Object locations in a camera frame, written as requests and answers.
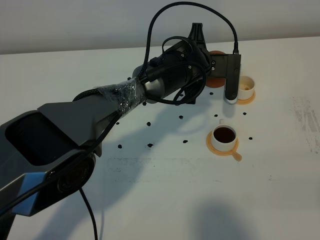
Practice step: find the brown clay teapot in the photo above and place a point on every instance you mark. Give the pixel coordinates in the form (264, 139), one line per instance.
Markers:
(215, 82)

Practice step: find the white teacup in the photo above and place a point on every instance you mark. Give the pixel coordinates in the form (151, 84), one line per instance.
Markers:
(223, 137)
(246, 87)

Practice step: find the near white teacup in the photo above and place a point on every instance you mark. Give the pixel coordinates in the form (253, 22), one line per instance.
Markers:
(223, 137)

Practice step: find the far orange saucer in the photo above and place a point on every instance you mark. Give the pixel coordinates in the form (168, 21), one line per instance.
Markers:
(246, 101)

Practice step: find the near orange saucer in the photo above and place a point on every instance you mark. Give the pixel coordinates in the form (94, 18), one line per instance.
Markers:
(212, 149)

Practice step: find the orange saucer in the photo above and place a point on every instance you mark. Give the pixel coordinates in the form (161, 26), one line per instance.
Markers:
(212, 149)
(246, 101)

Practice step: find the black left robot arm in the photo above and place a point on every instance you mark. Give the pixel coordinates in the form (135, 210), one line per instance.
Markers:
(49, 153)

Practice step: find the far white teacup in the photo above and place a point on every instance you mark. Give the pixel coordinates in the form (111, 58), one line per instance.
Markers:
(246, 87)

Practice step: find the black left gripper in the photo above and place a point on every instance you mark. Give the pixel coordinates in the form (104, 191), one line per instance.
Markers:
(178, 75)

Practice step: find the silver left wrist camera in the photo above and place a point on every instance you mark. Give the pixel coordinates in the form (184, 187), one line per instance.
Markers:
(227, 66)

